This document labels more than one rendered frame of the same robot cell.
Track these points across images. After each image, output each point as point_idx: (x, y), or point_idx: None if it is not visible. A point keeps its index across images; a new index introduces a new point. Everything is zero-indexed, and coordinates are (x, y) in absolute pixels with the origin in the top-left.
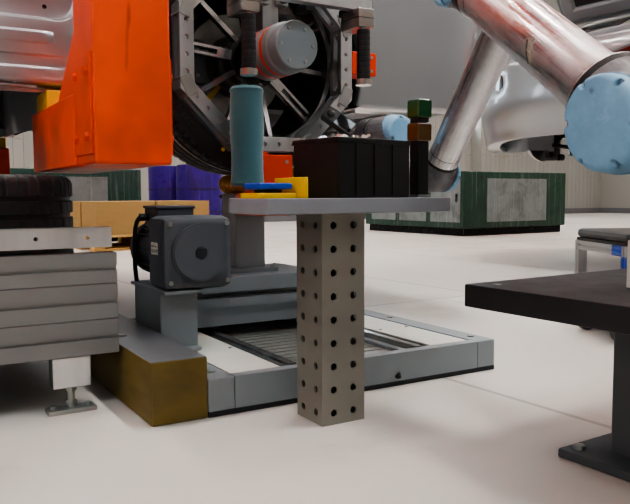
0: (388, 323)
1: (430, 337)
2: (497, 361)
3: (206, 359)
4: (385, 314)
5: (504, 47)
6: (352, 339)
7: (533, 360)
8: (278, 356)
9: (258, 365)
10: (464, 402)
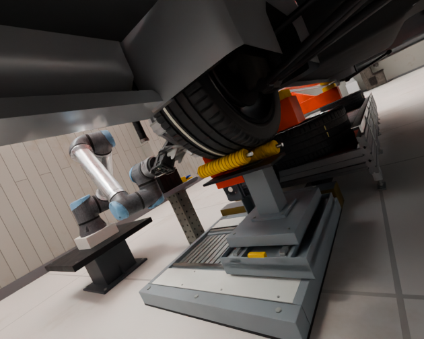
0: (194, 284)
1: (168, 276)
2: (139, 319)
3: (220, 210)
4: (202, 301)
5: (112, 171)
6: (184, 226)
7: (118, 334)
8: (217, 229)
9: (218, 224)
10: (163, 268)
